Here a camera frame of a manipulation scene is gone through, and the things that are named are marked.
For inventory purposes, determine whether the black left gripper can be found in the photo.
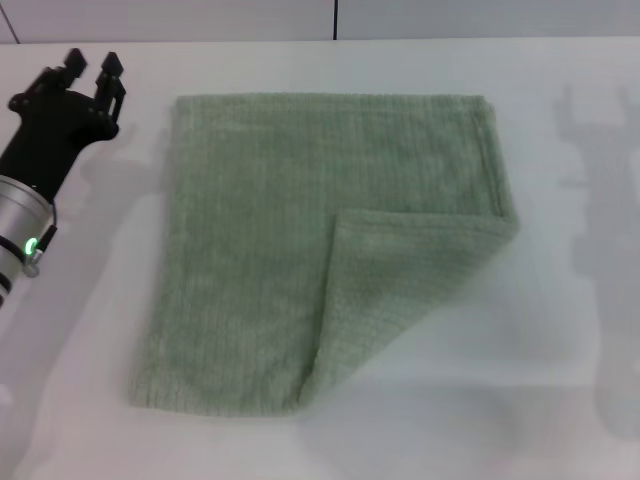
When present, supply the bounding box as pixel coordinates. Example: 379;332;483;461
0;47;128;202

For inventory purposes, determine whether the green terry towel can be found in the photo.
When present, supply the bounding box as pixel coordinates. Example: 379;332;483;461
124;91;522;419

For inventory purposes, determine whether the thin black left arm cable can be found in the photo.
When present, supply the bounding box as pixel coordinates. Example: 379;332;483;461
23;198;60;276

